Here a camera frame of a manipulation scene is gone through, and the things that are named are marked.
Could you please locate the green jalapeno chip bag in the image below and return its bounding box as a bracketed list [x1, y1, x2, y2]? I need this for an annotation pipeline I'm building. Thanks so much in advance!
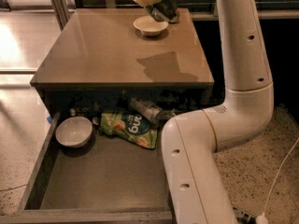
[133, 0, 178, 23]

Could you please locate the white plug adapter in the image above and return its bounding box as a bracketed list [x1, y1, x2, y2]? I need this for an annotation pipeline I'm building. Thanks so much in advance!
[255, 214, 269, 224]

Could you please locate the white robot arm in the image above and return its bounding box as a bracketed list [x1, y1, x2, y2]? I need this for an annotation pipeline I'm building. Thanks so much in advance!
[161, 0, 274, 224]

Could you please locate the white bowl in drawer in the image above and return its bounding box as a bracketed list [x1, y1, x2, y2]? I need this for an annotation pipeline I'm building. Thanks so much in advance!
[55, 117, 93, 148]

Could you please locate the dark green can in drawer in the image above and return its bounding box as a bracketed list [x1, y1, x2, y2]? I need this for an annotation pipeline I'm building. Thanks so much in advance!
[161, 109, 180, 120]

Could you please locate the white plastic bottle in drawer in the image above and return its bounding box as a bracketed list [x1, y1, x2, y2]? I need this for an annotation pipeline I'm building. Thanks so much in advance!
[129, 97, 163, 123]

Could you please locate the green snack bag in drawer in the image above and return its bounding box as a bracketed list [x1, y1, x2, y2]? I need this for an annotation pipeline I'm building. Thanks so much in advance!
[100, 109, 158, 149]

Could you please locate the grey cabinet with glossy top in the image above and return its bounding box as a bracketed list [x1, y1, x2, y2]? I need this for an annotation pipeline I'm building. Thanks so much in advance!
[31, 8, 214, 105]

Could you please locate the open grey top drawer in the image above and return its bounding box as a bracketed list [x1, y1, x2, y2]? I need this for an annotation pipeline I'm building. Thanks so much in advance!
[1, 112, 176, 224]

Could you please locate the small bottle in drawer corner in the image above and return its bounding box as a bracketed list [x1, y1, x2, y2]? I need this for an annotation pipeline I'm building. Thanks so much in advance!
[69, 108, 77, 117]

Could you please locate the white bowl on cabinet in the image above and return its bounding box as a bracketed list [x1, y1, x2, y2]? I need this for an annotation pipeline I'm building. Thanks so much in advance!
[134, 16, 168, 36]

